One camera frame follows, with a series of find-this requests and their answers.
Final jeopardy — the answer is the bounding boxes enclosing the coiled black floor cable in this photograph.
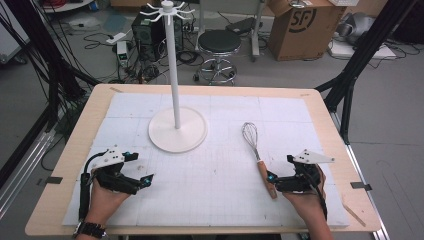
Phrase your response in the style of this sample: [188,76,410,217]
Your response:
[175,49,202,67]

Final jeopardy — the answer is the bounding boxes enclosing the white power strip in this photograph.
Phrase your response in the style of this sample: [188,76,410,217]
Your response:
[105,31,128,46]

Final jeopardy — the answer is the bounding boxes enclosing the black table clip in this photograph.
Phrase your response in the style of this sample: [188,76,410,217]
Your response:
[36,176,64,186]
[349,181,373,192]

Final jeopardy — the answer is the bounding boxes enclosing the black beaded bracelet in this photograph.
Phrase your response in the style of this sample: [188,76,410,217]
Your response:
[73,219,109,240]

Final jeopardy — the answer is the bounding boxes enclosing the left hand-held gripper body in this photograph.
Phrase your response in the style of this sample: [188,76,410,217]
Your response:
[90,145,141,196]

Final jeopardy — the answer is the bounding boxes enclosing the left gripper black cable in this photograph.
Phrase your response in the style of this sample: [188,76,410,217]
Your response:
[78,150,109,222]

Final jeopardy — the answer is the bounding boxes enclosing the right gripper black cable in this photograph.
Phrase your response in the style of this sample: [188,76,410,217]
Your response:
[308,166,329,222]

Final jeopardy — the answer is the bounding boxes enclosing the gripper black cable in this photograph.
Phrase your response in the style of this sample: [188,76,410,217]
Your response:
[308,166,329,222]
[78,150,109,222]

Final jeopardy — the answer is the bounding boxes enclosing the person's right hand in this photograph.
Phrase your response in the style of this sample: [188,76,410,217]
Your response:
[282,164,328,222]

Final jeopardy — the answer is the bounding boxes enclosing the whisk with wooden handle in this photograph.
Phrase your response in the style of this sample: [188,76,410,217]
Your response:
[241,121,279,200]

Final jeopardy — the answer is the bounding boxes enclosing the black metal frame stand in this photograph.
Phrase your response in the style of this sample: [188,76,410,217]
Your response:
[314,0,419,146]
[0,0,102,133]

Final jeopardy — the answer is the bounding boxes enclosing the thin wooden stick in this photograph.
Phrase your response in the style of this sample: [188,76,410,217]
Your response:
[342,203,367,228]

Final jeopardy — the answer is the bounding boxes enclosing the grey white appliance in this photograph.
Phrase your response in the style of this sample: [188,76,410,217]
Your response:
[335,12,377,46]

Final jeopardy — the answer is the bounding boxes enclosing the flat white board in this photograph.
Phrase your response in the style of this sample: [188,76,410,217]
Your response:
[327,39,398,61]

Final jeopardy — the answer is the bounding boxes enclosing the person's left hand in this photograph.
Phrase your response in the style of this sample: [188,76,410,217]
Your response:
[85,168,132,226]

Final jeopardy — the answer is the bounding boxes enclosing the white power adapter box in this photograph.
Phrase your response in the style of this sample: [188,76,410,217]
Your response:
[116,40,130,68]

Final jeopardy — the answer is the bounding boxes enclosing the white metal stand legs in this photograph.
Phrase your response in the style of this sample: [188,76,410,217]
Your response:
[195,0,268,63]

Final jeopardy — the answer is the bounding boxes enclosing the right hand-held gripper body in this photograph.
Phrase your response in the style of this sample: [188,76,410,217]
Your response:
[275,148,336,194]

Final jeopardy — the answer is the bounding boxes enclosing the round white table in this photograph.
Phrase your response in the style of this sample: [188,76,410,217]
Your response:
[40,0,95,14]

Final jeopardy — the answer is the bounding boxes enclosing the aluminium rail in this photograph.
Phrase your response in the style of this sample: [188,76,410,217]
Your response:
[0,128,57,219]
[329,111,392,240]

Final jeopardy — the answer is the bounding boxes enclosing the black round stool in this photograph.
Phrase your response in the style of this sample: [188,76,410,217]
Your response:
[193,29,242,87]

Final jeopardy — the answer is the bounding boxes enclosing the white hook stand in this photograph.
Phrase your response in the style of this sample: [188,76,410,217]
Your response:
[139,0,209,155]

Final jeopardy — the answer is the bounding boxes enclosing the white grid mat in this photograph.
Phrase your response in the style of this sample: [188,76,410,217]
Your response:
[62,92,351,228]

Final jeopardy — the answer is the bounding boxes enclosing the black flat bag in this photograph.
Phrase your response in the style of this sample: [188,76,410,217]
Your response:
[225,16,258,36]

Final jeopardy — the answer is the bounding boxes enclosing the black computer tower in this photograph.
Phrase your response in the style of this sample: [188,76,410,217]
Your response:
[131,5,185,63]

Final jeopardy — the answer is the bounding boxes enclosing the brown cardboard box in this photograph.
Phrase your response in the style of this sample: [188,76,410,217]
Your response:
[267,0,348,62]

